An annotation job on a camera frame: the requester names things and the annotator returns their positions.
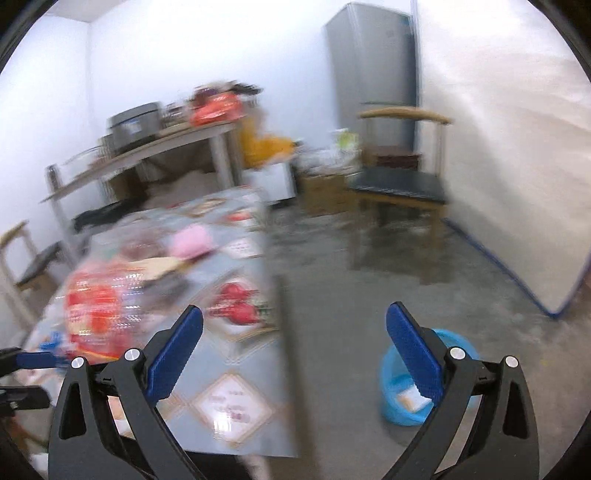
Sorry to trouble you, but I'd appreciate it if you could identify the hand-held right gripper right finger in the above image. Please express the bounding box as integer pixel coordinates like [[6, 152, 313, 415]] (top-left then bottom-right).
[[383, 302, 541, 480]]

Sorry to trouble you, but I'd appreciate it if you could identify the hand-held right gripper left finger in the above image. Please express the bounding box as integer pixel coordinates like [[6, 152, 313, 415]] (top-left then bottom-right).
[[47, 305, 206, 480]]

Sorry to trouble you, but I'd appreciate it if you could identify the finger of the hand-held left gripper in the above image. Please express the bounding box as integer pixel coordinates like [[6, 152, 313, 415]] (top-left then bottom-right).
[[0, 386, 51, 412], [0, 347, 57, 371]]

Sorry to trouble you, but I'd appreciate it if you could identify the blue plastic basket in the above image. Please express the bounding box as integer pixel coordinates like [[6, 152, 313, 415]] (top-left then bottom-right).
[[379, 329, 481, 426]]

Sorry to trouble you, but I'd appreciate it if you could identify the red snack packet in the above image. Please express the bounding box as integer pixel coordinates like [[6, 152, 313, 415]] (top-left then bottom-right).
[[65, 263, 153, 361]]

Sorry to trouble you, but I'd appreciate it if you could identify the pink packet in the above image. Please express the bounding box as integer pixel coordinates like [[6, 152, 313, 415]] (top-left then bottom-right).
[[168, 225, 218, 259]]

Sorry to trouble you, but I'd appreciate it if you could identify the table with fruit print cloth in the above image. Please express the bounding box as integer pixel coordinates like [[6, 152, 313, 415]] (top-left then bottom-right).
[[21, 187, 305, 457]]

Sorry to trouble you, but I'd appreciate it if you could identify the wooden chair black seat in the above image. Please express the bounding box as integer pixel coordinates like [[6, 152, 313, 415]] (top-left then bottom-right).
[[0, 220, 63, 333], [346, 106, 455, 284]]

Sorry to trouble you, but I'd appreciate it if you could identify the black bag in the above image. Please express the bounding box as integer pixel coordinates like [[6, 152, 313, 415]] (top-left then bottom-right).
[[74, 203, 134, 229]]

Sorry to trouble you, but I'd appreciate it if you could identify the white sack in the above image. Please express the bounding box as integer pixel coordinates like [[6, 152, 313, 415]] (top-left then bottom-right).
[[148, 171, 222, 204]]

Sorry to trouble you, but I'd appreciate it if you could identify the cardboard box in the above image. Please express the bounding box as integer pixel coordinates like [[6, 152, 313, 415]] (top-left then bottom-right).
[[300, 173, 356, 217], [108, 168, 144, 199]]

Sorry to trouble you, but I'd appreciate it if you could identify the dark brown stool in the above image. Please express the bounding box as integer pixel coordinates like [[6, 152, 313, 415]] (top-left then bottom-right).
[[374, 145, 423, 171]]

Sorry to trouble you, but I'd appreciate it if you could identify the white box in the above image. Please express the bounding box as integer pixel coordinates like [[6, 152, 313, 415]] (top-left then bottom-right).
[[249, 161, 298, 206]]

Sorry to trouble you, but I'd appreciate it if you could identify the clear plastic bowl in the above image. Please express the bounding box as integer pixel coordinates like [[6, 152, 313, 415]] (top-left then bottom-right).
[[60, 145, 107, 178]]

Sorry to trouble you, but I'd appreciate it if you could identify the white plastic bags pile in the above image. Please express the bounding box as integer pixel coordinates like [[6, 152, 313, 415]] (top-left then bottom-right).
[[295, 129, 363, 178]]

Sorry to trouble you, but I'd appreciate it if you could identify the yellow plastic bag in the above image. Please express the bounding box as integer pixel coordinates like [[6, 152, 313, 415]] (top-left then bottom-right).
[[240, 115, 296, 169]]

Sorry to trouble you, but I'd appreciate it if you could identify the grey rice cooker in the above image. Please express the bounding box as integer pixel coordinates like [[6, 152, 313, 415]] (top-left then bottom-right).
[[107, 104, 162, 155]]

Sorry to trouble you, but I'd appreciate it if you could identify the orange red plastic bag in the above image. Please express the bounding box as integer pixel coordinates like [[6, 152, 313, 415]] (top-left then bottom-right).
[[187, 85, 245, 127]]

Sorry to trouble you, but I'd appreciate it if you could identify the silver refrigerator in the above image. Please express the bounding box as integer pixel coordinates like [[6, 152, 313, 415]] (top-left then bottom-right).
[[323, 2, 419, 153]]

